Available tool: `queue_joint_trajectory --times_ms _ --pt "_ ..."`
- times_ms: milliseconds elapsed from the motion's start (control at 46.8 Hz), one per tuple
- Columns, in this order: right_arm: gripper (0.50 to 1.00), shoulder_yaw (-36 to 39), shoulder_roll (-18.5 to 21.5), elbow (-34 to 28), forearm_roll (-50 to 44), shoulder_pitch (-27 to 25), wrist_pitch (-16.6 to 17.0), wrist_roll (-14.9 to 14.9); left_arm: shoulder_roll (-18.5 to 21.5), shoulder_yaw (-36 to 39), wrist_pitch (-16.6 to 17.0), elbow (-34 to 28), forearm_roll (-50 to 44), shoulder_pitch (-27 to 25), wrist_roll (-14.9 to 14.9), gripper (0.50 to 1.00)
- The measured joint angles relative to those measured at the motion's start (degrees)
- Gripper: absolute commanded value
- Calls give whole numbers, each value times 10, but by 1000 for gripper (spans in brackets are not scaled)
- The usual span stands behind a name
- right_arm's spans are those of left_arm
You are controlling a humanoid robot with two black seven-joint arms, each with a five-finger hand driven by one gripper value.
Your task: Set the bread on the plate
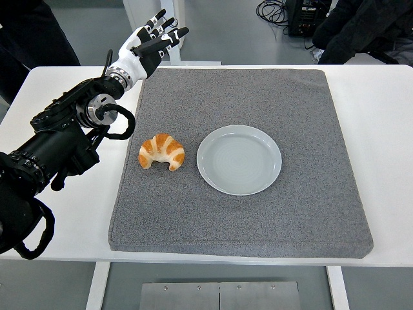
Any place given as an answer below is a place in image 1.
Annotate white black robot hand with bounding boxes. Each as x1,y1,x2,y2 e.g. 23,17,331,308
117,8,190,81

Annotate golden croissant bread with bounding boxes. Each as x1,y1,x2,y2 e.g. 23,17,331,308
138,132,186,172

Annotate grey round plate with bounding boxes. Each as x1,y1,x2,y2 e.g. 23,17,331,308
196,124,283,196

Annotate grey metal plate with screws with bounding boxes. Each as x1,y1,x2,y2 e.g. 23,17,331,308
139,281,301,310

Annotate person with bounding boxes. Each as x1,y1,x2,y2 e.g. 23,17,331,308
0,0,81,106

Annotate black electronics box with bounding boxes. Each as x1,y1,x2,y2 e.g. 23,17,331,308
288,0,333,37

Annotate grey fabric mat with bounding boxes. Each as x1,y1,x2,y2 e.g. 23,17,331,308
107,67,375,259

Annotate black fabric bundle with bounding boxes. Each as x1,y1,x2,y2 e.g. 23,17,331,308
312,0,413,65

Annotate white table leg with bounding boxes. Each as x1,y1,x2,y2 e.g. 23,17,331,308
326,265,350,310
85,262,111,310

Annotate black floor cables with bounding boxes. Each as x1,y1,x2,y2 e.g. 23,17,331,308
256,0,290,36

